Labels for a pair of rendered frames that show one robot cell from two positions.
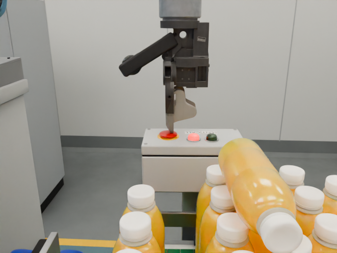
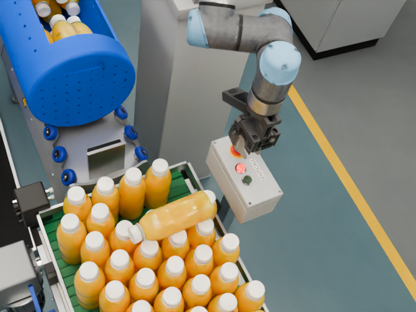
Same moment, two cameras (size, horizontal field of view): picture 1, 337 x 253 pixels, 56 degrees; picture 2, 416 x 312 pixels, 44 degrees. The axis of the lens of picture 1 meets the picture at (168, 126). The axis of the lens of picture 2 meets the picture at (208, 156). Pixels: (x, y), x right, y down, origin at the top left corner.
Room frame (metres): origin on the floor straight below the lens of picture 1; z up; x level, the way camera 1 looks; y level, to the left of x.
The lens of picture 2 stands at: (0.05, -0.51, 2.16)
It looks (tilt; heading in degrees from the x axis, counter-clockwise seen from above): 57 degrees down; 48
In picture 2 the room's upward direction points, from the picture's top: 17 degrees clockwise
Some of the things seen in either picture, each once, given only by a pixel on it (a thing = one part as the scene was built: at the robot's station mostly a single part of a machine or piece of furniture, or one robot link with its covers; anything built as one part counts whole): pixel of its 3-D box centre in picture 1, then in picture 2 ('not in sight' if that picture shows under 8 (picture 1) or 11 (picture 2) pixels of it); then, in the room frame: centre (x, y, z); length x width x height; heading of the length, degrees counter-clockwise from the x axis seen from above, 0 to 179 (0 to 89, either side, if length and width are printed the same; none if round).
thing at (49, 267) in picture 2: not in sight; (51, 273); (0.08, -0.06, 0.94); 0.03 x 0.02 x 0.08; 89
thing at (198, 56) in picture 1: (183, 54); (258, 122); (0.59, -0.03, 1.26); 0.09 x 0.08 x 0.12; 89
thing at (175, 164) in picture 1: (192, 158); (242, 176); (0.59, -0.05, 1.05); 0.20 x 0.10 x 0.10; 89
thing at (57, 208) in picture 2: not in sight; (116, 188); (0.30, 0.08, 0.96); 0.40 x 0.01 x 0.03; 179
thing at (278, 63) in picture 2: not in sight; (276, 71); (0.60, -0.02, 1.42); 0.09 x 0.08 x 0.11; 60
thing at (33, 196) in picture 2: not in sight; (35, 205); (0.11, 0.12, 0.95); 0.10 x 0.07 x 0.10; 179
